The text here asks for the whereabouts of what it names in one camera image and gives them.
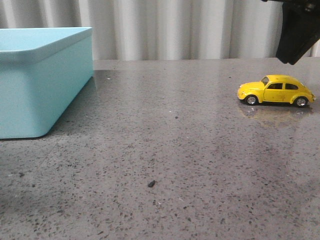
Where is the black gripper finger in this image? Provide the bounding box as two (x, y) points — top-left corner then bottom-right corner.
(276, 0), (320, 65)

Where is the yellow toy beetle car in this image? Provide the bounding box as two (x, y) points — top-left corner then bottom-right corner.
(237, 74), (316, 108)

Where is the light blue storage box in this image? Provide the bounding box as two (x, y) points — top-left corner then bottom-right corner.
(0, 27), (94, 139)

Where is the white pleated curtain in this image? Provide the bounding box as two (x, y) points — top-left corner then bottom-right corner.
(0, 0), (320, 61)

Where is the small black debris chip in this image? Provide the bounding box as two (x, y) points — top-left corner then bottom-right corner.
(147, 180), (157, 188)

